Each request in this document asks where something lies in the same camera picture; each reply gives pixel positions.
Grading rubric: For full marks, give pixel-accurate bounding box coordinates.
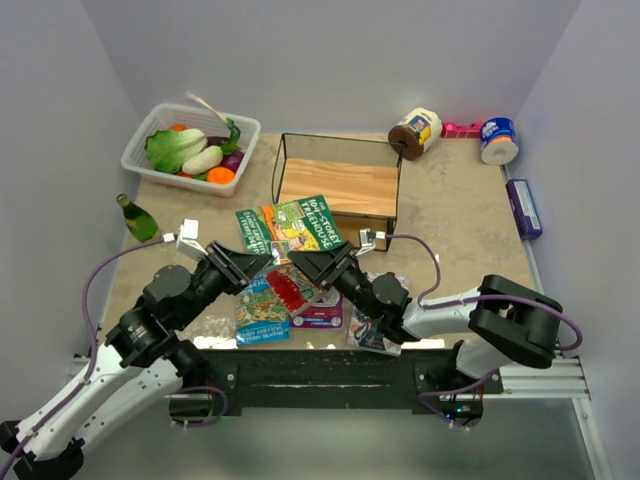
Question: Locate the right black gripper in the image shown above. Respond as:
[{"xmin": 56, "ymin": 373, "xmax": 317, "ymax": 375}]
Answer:
[{"xmin": 289, "ymin": 240, "xmax": 379, "ymax": 320}]

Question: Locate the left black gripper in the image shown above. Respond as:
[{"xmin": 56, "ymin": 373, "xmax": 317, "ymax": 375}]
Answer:
[{"xmin": 175, "ymin": 239, "xmax": 273, "ymax": 328}]

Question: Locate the red treehouse book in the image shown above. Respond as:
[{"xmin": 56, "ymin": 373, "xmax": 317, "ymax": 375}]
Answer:
[{"xmin": 266, "ymin": 263, "xmax": 323, "ymax": 318}]

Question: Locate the green 104-storey treehouse book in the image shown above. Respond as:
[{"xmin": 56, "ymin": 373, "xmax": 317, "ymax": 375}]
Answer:
[{"xmin": 235, "ymin": 195, "xmax": 343, "ymax": 264}]

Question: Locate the black wire wooden shelf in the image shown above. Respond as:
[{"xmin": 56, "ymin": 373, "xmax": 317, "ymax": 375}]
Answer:
[{"xmin": 271, "ymin": 133, "xmax": 404, "ymax": 246}]

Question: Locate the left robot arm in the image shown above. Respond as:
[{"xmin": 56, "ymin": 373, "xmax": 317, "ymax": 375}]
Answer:
[{"xmin": 1, "ymin": 242, "xmax": 271, "ymax": 479}]

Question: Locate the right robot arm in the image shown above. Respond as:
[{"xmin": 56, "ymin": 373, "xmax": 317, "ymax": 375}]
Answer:
[{"xmin": 287, "ymin": 242, "xmax": 562, "ymax": 393}]

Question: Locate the blue 26-storey treehouse book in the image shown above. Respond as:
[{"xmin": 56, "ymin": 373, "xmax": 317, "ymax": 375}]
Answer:
[{"xmin": 235, "ymin": 274, "xmax": 290, "ymax": 345}]

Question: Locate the purple book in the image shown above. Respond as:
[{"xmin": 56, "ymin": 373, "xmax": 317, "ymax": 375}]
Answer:
[{"xmin": 290, "ymin": 289, "xmax": 344, "ymax": 329}]

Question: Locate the little women book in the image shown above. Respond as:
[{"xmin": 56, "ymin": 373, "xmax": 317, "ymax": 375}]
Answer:
[{"xmin": 346, "ymin": 272, "xmax": 411, "ymax": 356}]

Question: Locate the toy orange carrot slice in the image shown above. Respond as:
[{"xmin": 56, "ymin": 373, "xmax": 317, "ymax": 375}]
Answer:
[{"xmin": 206, "ymin": 166, "xmax": 235, "ymax": 185}]

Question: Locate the green glass bottle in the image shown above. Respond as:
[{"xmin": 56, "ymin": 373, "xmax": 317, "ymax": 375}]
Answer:
[{"xmin": 116, "ymin": 193, "xmax": 161, "ymax": 243}]

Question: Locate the toy purple onion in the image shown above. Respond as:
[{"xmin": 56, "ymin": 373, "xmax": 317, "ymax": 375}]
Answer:
[{"xmin": 220, "ymin": 150, "xmax": 244, "ymax": 173}]

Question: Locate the toy white radish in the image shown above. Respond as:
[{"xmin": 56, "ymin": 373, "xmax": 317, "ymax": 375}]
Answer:
[{"xmin": 182, "ymin": 146, "xmax": 224, "ymax": 176}]

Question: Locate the toy green leek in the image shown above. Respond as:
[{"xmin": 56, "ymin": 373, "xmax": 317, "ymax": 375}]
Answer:
[{"xmin": 185, "ymin": 92, "xmax": 241, "ymax": 155}]

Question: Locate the white plastic basket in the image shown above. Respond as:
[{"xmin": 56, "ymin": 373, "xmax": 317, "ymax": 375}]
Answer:
[{"xmin": 120, "ymin": 103, "xmax": 261, "ymax": 198}]

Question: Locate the toy green cabbage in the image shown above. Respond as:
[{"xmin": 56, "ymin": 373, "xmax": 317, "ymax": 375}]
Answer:
[{"xmin": 144, "ymin": 129, "xmax": 207, "ymax": 174}]

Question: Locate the brown core paper roll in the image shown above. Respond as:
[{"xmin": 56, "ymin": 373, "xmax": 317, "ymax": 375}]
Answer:
[{"xmin": 387, "ymin": 107, "xmax": 443, "ymax": 161}]

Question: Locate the pink plastic object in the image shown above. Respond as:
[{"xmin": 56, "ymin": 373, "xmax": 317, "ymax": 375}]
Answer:
[{"xmin": 441, "ymin": 122, "xmax": 482, "ymax": 139}]

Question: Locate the purple box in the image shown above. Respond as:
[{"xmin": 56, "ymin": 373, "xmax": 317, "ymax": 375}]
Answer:
[{"xmin": 506, "ymin": 179, "xmax": 543, "ymax": 241}]

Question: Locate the blue wrapped toilet roll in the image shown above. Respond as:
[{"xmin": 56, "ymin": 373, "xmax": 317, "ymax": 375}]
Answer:
[{"xmin": 480, "ymin": 117, "xmax": 519, "ymax": 166}]

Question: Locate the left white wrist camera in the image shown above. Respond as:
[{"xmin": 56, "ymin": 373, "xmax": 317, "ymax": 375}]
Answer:
[{"xmin": 160, "ymin": 219, "xmax": 206, "ymax": 261}]

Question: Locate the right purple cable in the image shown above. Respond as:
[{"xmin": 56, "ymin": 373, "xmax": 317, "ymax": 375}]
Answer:
[{"xmin": 384, "ymin": 233, "xmax": 585, "ymax": 351}]

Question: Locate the purple cable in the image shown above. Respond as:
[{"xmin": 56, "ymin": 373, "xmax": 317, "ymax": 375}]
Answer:
[
  {"xmin": 384, "ymin": 233, "xmax": 585, "ymax": 351},
  {"xmin": 0, "ymin": 237, "xmax": 176, "ymax": 471}
]

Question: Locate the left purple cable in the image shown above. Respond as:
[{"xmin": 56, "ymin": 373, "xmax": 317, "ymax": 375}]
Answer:
[{"xmin": 0, "ymin": 237, "xmax": 176, "ymax": 471}]

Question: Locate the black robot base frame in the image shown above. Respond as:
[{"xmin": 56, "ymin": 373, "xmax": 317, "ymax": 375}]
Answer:
[{"xmin": 170, "ymin": 349, "xmax": 502, "ymax": 426}]

